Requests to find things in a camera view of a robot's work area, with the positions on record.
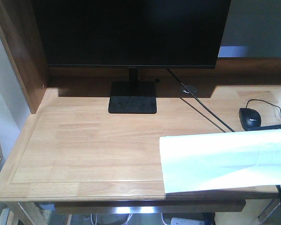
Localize black monitor cable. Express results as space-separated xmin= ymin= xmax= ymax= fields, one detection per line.
xmin=166 ymin=68 xmax=236 ymax=132

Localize black computer monitor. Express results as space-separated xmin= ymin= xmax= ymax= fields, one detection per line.
xmin=32 ymin=0 xmax=231 ymax=113

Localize black computer mouse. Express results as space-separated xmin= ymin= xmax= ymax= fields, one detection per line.
xmin=238 ymin=99 xmax=281 ymax=129

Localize white power strip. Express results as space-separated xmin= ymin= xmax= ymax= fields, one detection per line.
xmin=170 ymin=217 xmax=205 ymax=225

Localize white paper sheets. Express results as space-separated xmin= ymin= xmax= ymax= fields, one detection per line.
xmin=159 ymin=129 xmax=281 ymax=193

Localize wooden desk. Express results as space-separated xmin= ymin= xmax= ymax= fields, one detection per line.
xmin=0 ymin=0 xmax=281 ymax=225

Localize black keyboard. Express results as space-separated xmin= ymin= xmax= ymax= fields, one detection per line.
xmin=245 ymin=124 xmax=281 ymax=131

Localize grey desk cable grommet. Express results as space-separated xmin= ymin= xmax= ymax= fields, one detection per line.
xmin=180 ymin=85 xmax=197 ymax=95

